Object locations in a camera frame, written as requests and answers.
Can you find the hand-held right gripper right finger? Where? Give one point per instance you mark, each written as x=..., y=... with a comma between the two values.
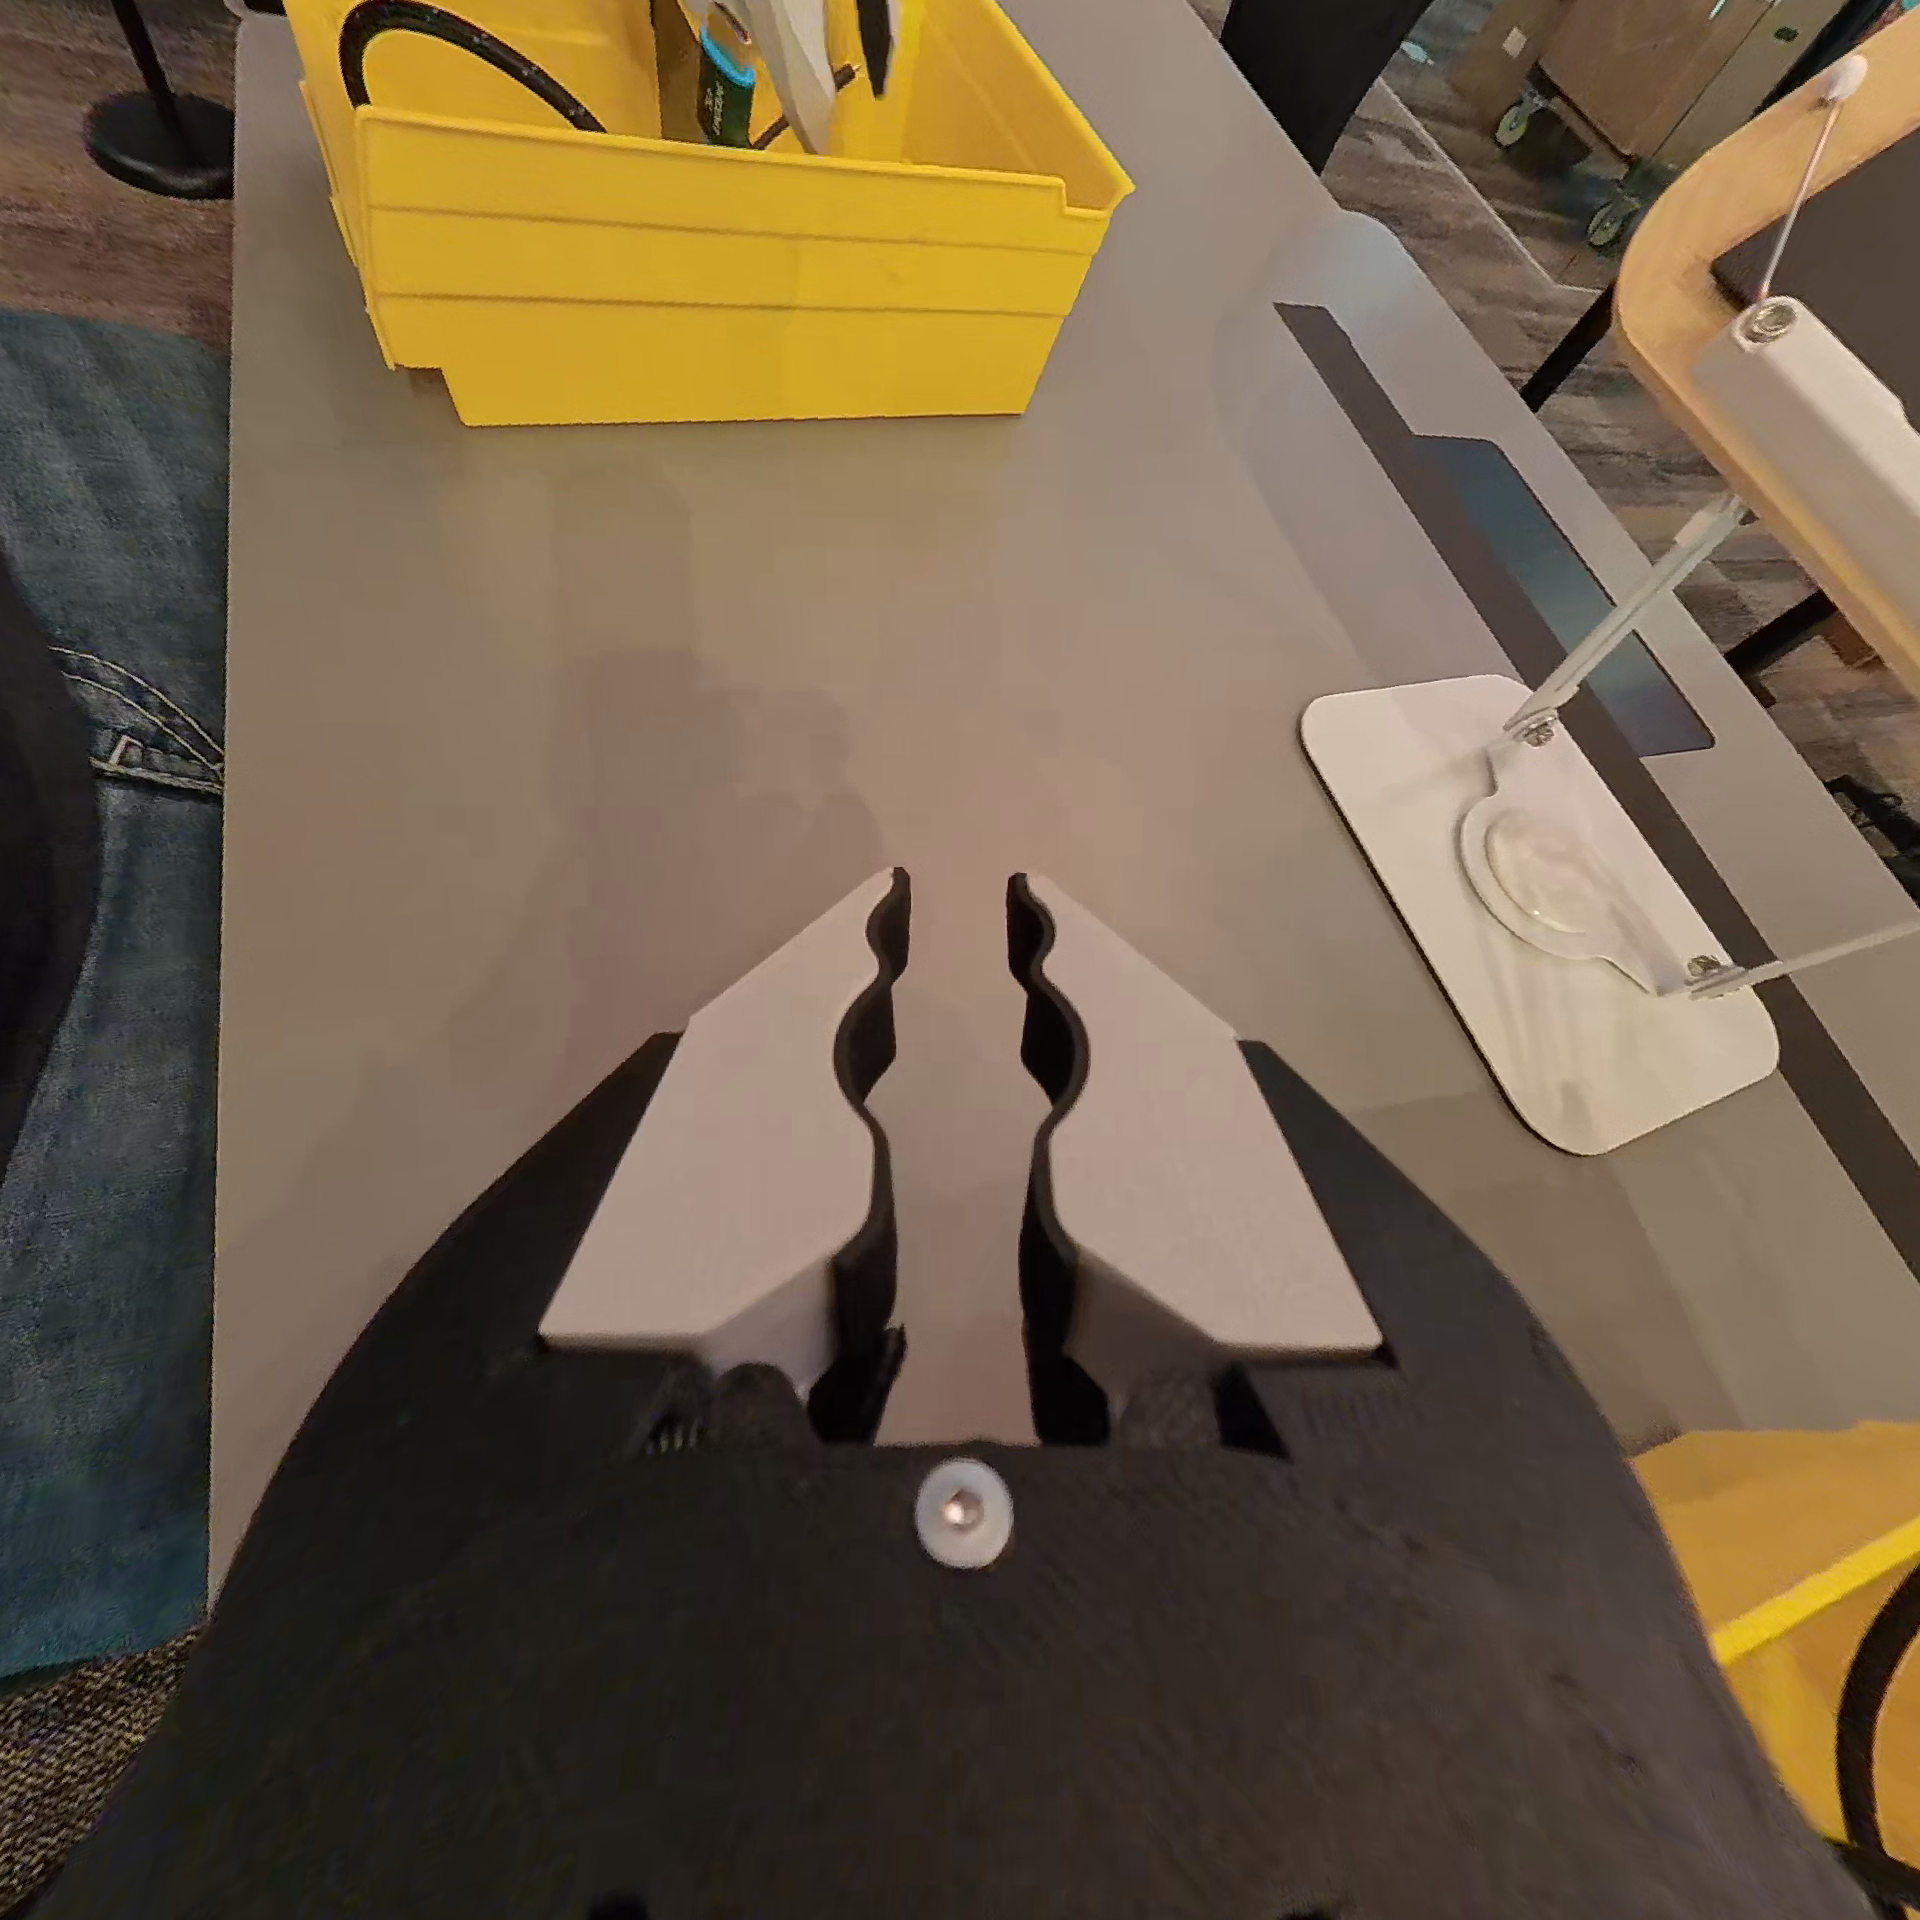
x=1201, y=1200

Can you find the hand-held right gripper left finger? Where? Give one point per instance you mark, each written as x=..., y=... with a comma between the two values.
x=704, y=1200

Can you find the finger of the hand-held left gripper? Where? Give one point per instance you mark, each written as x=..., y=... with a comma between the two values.
x=788, y=68
x=878, y=44

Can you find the yellow plastic bin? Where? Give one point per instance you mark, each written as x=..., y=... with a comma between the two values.
x=1770, y=1530
x=750, y=301

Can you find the black standing panel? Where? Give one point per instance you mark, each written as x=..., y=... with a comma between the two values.
x=1321, y=74

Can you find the white monitor stand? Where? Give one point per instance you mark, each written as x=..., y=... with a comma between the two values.
x=1621, y=1050

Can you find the person's blue jeans leg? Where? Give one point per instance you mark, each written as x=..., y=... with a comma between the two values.
x=105, y=1200

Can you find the black pole round base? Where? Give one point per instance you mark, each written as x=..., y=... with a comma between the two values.
x=158, y=143

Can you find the cardboard boxes on cart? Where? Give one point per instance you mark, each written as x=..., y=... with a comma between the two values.
x=1650, y=74

